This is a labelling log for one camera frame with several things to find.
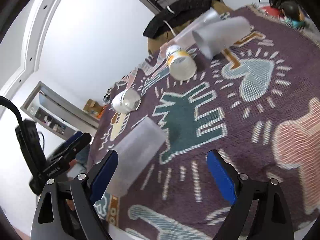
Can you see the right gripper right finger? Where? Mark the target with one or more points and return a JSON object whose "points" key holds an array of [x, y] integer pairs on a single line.
{"points": [[272, 218]]}

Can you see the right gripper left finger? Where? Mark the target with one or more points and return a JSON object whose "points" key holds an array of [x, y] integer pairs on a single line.
{"points": [[65, 209]]}

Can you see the tall frosted plastic cup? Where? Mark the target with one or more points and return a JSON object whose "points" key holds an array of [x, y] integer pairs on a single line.
{"points": [[135, 152]]}

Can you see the white ribbed plastic cup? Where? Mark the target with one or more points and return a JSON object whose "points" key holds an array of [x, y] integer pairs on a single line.
{"points": [[126, 101]]}

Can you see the white orange-print paper cup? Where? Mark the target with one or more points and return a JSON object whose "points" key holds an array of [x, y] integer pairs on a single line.
{"points": [[181, 65]]}

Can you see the long frosted plastic cup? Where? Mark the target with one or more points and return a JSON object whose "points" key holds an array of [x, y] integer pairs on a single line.
{"points": [[185, 38]]}

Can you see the short frosted plastic cup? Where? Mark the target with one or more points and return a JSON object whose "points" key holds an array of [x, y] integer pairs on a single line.
{"points": [[215, 37]]}

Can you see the cardboard box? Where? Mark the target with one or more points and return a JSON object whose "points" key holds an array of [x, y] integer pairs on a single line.
{"points": [[92, 108]]}

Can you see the purple patterned woven blanket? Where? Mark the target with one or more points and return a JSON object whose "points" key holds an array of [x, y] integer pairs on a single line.
{"points": [[257, 103]]}

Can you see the black round doll head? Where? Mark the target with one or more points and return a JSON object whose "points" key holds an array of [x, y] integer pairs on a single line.
{"points": [[292, 10]]}

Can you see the grey interior doorway frame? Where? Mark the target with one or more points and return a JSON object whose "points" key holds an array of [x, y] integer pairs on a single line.
{"points": [[56, 114]]}

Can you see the black garment with drawstring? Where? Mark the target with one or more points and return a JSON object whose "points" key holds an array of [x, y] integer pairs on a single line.
{"points": [[175, 15]]}

